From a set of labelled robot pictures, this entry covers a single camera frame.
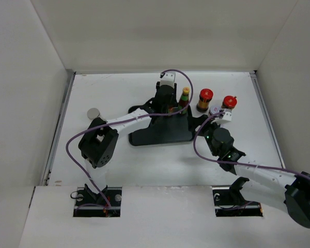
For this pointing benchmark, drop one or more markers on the rear white lid spice jar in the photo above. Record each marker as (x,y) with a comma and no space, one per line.
(215,109)

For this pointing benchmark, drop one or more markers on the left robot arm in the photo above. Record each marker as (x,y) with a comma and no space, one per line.
(98,144)

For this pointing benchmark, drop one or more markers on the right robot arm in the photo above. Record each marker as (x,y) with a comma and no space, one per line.
(280,188)

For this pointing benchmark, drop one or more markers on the green sauce bottle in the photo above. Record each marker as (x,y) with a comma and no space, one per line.
(172,110)
(184,98)

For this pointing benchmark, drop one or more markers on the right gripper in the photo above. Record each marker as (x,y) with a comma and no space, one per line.
(193,122)

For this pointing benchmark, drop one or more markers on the black plastic tray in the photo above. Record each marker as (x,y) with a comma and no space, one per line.
(167,130)

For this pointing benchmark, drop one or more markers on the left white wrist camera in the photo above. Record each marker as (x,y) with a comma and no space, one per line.
(167,78)

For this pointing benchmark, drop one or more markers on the left red lid jar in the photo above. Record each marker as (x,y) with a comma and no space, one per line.
(205,97)

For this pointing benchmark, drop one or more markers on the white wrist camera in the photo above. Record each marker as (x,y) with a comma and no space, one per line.
(224,117)
(167,78)

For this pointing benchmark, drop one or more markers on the red lid jar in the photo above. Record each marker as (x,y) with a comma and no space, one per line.
(229,103)
(205,97)

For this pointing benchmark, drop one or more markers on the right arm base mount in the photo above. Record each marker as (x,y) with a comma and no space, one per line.
(229,202)

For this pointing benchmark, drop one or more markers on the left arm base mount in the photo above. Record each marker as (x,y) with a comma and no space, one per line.
(89,204)

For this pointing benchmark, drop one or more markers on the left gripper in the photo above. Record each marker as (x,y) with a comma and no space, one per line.
(173,100)

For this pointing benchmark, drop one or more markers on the rear silver lid jar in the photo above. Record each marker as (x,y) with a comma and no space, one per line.
(93,113)

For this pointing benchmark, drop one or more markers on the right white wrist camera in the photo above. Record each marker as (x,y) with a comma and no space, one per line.
(224,117)

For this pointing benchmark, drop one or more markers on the right red lid jar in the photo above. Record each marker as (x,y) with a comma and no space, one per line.
(229,103)

